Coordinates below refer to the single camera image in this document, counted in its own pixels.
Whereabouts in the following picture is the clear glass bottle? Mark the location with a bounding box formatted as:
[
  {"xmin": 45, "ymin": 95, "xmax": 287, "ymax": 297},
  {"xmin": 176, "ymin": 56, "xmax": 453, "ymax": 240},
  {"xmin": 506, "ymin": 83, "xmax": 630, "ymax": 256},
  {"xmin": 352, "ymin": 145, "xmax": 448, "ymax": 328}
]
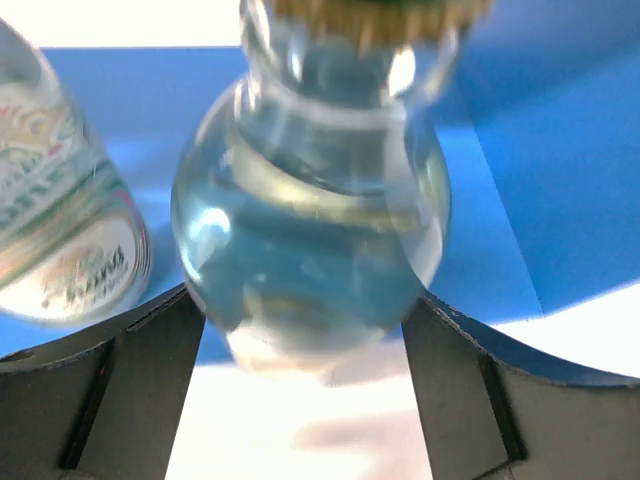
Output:
[
  {"xmin": 171, "ymin": 1, "xmax": 491, "ymax": 379},
  {"xmin": 1, "ymin": 25, "xmax": 152, "ymax": 326}
]

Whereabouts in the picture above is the blue and yellow shelf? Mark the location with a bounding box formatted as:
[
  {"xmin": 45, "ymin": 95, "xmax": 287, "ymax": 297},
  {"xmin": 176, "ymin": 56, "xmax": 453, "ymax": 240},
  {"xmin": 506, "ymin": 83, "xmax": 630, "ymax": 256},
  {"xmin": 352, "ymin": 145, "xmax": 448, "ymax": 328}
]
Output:
[{"xmin": 0, "ymin": 46, "xmax": 640, "ymax": 365}]

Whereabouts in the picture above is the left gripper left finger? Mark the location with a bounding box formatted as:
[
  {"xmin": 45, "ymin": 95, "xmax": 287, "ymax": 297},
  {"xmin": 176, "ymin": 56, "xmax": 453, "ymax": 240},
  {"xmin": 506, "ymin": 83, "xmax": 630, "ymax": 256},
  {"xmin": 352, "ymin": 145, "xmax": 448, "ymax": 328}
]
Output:
[{"xmin": 1, "ymin": 285, "xmax": 205, "ymax": 479}]

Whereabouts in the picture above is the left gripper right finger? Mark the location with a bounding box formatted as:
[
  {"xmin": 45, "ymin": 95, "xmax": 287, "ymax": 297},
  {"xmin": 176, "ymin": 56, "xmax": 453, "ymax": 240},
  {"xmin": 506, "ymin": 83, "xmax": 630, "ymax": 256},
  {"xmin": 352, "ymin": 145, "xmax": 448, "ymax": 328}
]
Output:
[{"xmin": 403, "ymin": 293, "xmax": 639, "ymax": 479}]

